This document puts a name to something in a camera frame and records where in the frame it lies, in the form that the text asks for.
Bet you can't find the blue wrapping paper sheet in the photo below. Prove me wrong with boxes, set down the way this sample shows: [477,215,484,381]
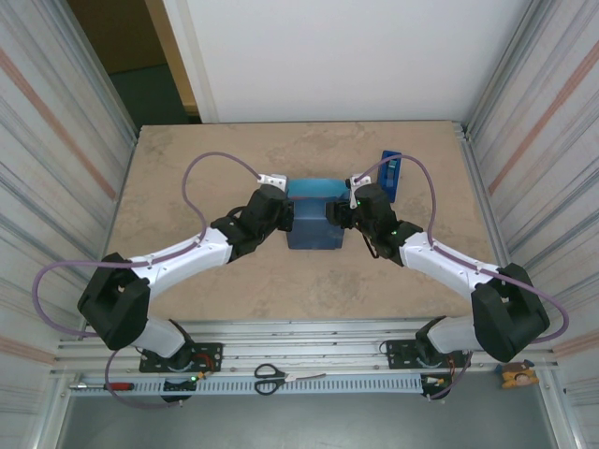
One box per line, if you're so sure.
[285,178,348,252]

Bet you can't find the blue tape dispenser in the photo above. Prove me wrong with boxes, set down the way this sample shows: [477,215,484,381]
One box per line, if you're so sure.
[379,149,404,204]

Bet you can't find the small yellow toy figure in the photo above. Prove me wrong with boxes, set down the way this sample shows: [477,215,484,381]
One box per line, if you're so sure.
[495,359,541,390]

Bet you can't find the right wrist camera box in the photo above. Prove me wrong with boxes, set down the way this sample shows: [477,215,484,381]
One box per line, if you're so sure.
[344,175,373,210]

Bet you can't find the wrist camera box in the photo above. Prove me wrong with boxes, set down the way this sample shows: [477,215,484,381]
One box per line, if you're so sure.
[258,173,287,192]
[344,175,373,210]

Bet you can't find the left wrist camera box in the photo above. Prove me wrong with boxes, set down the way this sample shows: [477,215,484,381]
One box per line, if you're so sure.
[258,173,287,192]

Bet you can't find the aluminium rail frame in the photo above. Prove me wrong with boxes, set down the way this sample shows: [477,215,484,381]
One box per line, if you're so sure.
[49,317,562,380]

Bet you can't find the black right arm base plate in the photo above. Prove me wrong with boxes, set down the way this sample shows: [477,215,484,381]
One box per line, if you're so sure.
[386,337,472,371]

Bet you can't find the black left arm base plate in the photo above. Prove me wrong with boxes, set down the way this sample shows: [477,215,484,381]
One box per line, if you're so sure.
[139,342,224,374]

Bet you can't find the black handled scissors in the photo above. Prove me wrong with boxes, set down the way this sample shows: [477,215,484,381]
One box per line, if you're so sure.
[254,363,328,397]

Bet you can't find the white slotted cable duct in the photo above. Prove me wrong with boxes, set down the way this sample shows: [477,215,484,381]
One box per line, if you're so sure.
[68,375,425,398]

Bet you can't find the white door frame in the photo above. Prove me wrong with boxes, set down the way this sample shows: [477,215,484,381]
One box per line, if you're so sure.
[144,0,220,125]

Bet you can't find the red handled screwdriver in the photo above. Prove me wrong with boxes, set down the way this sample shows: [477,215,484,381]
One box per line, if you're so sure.
[69,382,136,392]

